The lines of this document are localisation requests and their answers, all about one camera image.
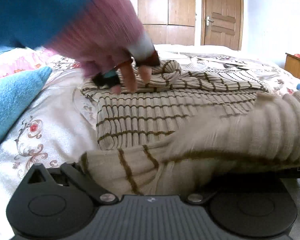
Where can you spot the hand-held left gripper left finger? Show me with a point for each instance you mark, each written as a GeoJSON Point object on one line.
{"type": "Point", "coordinates": [77, 178]}

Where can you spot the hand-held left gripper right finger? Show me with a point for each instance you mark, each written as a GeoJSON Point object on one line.
{"type": "Point", "coordinates": [197, 198]}

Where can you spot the beige striped ribbed sweater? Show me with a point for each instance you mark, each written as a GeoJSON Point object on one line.
{"type": "Point", "coordinates": [140, 115]}

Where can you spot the teal fuzzy sweater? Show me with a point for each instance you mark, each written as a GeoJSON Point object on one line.
{"type": "Point", "coordinates": [12, 100]}

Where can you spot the floral satin bedspread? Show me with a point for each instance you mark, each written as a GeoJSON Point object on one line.
{"type": "Point", "coordinates": [57, 110]}

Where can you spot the wooden nightstand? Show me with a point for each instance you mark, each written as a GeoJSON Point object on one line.
{"type": "Point", "coordinates": [298, 67]}

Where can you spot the pink cartoon print quilt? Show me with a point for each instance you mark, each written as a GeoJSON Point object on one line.
{"type": "Point", "coordinates": [20, 62]}

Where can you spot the wooden door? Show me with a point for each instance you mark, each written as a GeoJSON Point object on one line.
{"type": "Point", "coordinates": [223, 12]}

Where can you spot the wooden wardrobe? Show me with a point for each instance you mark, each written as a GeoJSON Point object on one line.
{"type": "Point", "coordinates": [160, 5]}

